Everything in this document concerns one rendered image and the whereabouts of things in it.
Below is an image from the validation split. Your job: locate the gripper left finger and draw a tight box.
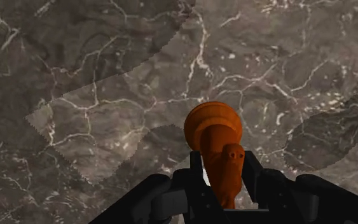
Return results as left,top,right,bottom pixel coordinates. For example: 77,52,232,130
88,150,229,224

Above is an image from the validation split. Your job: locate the orange chess knight figure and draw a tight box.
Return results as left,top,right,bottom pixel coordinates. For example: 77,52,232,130
183,101,246,209

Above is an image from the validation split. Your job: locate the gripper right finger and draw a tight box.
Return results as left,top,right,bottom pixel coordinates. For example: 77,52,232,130
241,150,358,224

